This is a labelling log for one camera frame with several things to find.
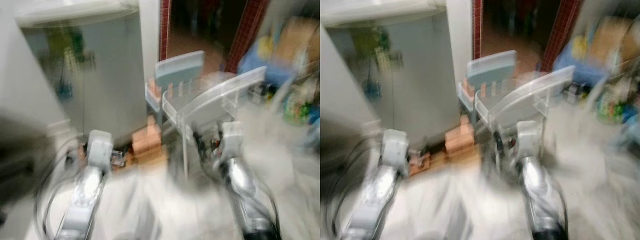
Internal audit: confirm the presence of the blue bag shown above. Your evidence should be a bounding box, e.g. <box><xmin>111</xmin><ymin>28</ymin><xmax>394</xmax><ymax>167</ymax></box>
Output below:
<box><xmin>552</xmin><ymin>40</ymin><xmax>609</xmax><ymax>87</ymax></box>
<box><xmin>238</xmin><ymin>37</ymin><xmax>297</xmax><ymax>87</ymax></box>

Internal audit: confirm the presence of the light blue child chair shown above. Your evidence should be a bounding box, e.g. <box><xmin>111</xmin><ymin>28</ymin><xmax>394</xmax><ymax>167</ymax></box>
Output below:
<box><xmin>145</xmin><ymin>50</ymin><xmax>207</xmax><ymax>126</ymax></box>
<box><xmin>457</xmin><ymin>49</ymin><xmax>519</xmax><ymax>126</ymax></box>

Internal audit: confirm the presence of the brown cardboard box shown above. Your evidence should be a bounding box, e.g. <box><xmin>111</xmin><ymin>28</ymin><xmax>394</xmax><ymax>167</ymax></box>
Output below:
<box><xmin>274</xmin><ymin>17</ymin><xmax>321</xmax><ymax>66</ymax></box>
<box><xmin>587</xmin><ymin>16</ymin><xmax>637</xmax><ymax>64</ymax></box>

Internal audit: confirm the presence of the clear plastic chair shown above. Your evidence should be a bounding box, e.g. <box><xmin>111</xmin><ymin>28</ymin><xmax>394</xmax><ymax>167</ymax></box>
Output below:
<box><xmin>161</xmin><ymin>65</ymin><xmax>269</xmax><ymax>181</ymax></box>
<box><xmin>473</xmin><ymin>64</ymin><xmax>576</xmax><ymax>147</ymax></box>

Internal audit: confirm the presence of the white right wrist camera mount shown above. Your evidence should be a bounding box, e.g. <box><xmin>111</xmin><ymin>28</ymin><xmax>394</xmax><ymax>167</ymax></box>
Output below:
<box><xmin>516</xmin><ymin>120</ymin><xmax>543</xmax><ymax>161</ymax></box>
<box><xmin>220</xmin><ymin>121</ymin><xmax>245</xmax><ymax>161</ymax></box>

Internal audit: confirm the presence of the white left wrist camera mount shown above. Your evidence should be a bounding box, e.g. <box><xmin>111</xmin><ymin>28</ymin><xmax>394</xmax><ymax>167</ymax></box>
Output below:
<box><xmin>382</xmin><ymin>128</ymin><xmax>411</xmax><ymax>174</ymax></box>
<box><xmin>86</xmin><ymin>129</ymin><xmax>115</xmax><ymax>174</ymax></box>

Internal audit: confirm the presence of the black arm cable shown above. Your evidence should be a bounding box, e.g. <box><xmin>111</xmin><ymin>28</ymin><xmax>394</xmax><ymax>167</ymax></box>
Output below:
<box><xmin>34</xmin><ymin>144</ymin><xmax>87</xmax><ymax>237</ymax></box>
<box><xmin>324</xmin><ymin>140</ymin><xmax>385</xmax><ymax>236</ymax></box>

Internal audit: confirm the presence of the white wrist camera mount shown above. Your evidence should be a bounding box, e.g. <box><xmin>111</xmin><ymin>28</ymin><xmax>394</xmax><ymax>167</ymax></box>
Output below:
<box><xmin>220</xmin><ymin>121</ymin><xmax>245</xmax><ymax>161</ymax></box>
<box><xmin>86</xmin><ymin>129</ymin><xmax>115</xmax><ymax>174</ymax></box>
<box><xmin>382</xmin><ymin>128</ymin><xmax>411</xmax><ymax>174</ymax></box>
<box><xmin>516</xmin><ymin>120</ymin><xmax>543</xmax><ymax>161</ymax></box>

